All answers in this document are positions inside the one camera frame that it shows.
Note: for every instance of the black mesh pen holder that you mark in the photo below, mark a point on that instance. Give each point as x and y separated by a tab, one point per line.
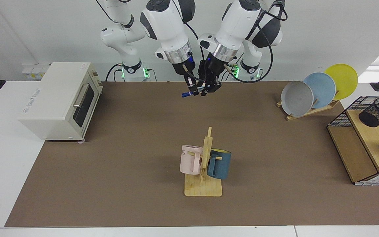
373	115

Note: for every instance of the brown table cloth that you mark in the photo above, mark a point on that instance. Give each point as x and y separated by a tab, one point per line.
127	148

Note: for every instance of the wooden plate rack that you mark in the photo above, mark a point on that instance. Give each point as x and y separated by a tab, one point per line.
308	112

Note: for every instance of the yellow plate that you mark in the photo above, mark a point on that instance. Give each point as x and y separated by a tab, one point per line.
344	79

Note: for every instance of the dark teal mug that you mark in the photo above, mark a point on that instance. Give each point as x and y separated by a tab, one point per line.
222	164

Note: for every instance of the light blue plate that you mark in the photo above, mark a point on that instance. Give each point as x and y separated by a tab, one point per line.
322	87

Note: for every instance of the grey plate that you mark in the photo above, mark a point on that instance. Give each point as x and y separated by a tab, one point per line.
296	98

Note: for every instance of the wooden cup stand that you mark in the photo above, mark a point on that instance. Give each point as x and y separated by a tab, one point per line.
206	189

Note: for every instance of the pink mug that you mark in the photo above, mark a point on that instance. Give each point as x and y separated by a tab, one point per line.
187	163

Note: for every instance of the pale toaster oven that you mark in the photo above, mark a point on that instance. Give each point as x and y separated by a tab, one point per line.
54	102

